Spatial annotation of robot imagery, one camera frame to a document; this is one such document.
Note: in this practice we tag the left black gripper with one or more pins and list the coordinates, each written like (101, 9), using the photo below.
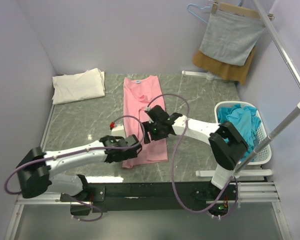
(130, 155)

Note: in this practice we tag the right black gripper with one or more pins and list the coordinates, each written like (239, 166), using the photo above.
(148, 127)

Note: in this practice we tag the pink t shirt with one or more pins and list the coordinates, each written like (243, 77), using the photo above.
(136, 96)

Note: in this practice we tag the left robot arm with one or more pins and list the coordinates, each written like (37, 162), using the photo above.
(40, 172)

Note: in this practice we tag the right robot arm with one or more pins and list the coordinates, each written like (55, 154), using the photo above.
(227, 144)

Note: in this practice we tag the black base beam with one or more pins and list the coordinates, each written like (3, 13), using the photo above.
(195, 195)

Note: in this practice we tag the folded white t shirt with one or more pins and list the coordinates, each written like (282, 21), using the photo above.
(78, 87)

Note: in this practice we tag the teal t shirt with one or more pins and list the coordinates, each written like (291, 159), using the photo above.
(244, 120)

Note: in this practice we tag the brown hanging cloth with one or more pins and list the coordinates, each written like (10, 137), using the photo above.
(227, 72)

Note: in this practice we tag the grey hanging cloth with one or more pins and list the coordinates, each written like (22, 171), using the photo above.
(230, 38)

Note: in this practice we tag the wooden clip hanger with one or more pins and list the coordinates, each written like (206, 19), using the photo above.
(234, 9)

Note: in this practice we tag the metal clothes rack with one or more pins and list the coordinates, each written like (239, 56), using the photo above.
(296, 75)

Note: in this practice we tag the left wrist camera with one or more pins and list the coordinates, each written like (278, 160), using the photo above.
(117, 130)

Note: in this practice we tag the aluminium rail frame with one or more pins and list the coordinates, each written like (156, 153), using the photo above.
(255, 192)

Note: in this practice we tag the blue wire hanger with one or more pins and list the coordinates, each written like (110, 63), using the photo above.
(196, 10)

